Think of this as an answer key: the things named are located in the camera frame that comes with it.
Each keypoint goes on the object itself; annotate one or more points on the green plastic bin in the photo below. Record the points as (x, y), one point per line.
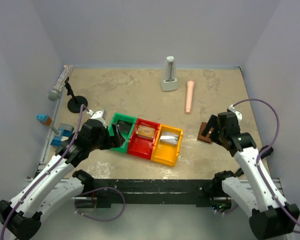
(119, 116)

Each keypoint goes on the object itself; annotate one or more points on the pink toy microphone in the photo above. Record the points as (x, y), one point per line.
(189, 96)

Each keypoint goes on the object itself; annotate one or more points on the black microphone stand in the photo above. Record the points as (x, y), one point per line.
(74, 104)

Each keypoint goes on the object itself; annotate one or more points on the silver glitter microphone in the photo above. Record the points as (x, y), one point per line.
(55, 93)

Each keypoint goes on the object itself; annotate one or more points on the black item in green bin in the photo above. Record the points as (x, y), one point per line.
(124, 126)

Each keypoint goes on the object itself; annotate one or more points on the cards in red bin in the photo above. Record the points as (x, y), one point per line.
(146, 132)

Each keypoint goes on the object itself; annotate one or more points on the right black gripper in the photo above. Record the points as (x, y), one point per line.
(219, 131)

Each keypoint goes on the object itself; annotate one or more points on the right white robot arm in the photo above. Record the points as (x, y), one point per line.
(270, 215)

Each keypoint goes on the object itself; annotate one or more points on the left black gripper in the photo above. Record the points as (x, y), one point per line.
(110, 136)

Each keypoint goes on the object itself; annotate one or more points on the red plastic bin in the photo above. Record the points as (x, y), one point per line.
(139, 146)

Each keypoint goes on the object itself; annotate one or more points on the cards in yellow bin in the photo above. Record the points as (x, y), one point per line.
(169, 138)

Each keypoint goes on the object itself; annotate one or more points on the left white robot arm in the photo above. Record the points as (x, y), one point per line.
(24, 214)

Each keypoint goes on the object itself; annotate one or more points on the yellow plastic bin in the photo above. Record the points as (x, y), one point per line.
(164, 153)

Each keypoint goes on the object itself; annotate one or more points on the white metronome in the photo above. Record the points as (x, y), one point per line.
(169, 80)

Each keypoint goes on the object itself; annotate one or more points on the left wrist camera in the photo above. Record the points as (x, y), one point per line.
(100, 115)

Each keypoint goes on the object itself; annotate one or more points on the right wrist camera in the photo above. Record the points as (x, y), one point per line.
(232, 109)

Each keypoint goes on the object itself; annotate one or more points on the blue orange toy block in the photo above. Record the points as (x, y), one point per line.
(44, 119)

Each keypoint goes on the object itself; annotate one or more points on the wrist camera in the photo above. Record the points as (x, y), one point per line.
(232, 109)
(100, 115)

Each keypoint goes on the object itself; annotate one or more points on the blue toy brick stack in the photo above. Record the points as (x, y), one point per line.
(65, 131)

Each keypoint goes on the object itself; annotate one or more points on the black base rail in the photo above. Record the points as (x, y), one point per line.
(103, 193)

